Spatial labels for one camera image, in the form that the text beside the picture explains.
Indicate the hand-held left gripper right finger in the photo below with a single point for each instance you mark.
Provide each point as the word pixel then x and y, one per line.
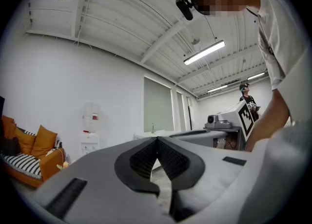
pixel 214 189

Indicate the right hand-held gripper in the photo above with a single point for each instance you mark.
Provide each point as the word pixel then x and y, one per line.
pixel 246 120

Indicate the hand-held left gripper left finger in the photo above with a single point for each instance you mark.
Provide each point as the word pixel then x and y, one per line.
pixel 102 193

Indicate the person's right forearm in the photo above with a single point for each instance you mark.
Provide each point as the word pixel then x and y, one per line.
pixel 270 116

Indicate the grey roller blind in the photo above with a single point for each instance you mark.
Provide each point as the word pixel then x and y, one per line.
pixel 180 111
pixel 157 106

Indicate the white water dispenser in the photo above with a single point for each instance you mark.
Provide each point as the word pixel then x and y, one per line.
pixel 89 142

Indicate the orange sofa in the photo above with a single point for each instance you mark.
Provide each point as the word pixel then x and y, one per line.
pixel 22 164
pixel 52 167

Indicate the chrome faucet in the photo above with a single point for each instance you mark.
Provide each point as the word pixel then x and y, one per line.
pixel 153 128

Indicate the white sink cabinet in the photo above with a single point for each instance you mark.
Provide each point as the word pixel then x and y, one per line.
pixel 146 135

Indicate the orange cushion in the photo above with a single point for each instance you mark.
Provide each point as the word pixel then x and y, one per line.
pixel 44 141
pixel 25 142
pixel 8 126

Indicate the clear water bottle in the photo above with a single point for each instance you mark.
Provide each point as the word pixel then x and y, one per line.
pixel 90 116

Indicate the round ceiling fixture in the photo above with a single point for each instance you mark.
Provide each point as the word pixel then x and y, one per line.
pixel 195 41

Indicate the person's light grey shirt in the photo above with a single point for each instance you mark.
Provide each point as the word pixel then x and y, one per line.
pixel 275 23

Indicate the black monitor screen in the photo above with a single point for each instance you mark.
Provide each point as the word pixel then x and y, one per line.
pixel 2 107

